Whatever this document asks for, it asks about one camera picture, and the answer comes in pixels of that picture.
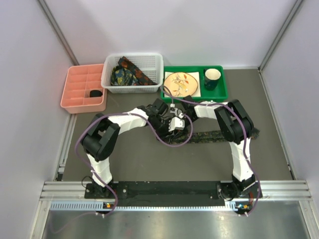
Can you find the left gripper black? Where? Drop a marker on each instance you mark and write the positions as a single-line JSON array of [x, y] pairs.
[[163, 134]]

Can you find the green floral tie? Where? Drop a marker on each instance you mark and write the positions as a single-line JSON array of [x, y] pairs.
[[197, 137]]

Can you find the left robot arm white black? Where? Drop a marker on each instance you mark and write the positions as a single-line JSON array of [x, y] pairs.
[[100, 140]]

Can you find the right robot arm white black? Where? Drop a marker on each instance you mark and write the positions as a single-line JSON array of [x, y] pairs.
[[236, 127]]

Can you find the white paper napkin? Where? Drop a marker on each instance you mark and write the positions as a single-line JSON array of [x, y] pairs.
[[198, 84]]

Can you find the beige floral plate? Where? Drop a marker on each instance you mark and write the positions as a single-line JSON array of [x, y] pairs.
[[181, 84]]

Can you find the green plastic tray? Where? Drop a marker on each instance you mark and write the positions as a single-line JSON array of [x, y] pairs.
[[219, 94]]

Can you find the dark green mug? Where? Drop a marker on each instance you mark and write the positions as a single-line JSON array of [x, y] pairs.
[[211, 78]]

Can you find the dark orange leaf tie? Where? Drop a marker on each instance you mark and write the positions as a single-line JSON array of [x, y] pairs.
[[142, 79]]

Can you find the white perforated plastic basket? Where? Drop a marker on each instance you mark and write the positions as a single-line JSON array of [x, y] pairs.
[[151, 64]]

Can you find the blue yellow floral tie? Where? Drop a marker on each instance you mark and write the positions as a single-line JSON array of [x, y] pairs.
[[121, 76]]

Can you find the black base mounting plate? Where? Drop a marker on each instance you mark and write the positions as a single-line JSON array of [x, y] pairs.
[[178, 193]]

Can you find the rolled black tie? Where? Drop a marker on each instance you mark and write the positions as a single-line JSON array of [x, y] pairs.
[[95, 93]]

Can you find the pink divided organizer box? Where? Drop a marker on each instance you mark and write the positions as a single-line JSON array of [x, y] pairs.
[[80, 80]]

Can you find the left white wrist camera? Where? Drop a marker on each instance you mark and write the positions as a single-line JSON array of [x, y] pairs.
[[176, 123]]

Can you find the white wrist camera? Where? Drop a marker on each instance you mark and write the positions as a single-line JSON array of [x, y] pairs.
[[176, 123], [174, 110]]

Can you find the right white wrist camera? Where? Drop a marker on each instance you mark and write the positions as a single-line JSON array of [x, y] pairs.
[[174, 110]]

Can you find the white slotted cable duct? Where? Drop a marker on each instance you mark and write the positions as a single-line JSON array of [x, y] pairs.
[[101, 206]]

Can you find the right aluminium corner post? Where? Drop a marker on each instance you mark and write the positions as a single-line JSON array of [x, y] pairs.
[[279, 36]]

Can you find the aluminium corner post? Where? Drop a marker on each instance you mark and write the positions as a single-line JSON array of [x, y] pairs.
[[57, 30], [279, 36]]

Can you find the aluminium frame rail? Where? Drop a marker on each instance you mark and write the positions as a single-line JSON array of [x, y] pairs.
[[290, 190]]

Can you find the left aluminium corner post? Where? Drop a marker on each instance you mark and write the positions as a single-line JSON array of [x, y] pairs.
[[57, 30]]

